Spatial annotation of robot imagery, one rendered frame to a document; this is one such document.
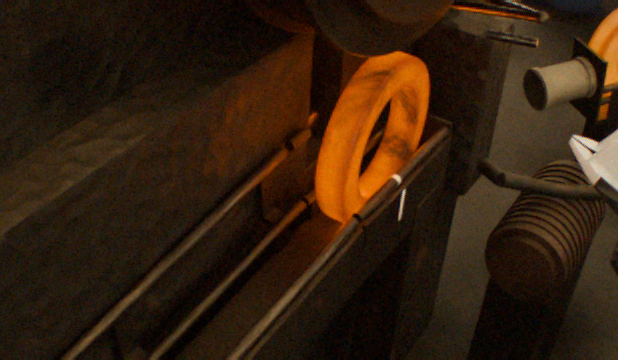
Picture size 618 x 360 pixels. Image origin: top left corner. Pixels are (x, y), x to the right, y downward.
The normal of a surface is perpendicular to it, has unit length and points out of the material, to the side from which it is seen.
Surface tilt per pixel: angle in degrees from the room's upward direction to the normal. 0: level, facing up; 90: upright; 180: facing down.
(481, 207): 0
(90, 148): 0
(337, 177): 83
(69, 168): 0
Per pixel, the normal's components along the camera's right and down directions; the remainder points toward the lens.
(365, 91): -0.22, -0.44
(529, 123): 0.05, -0.79
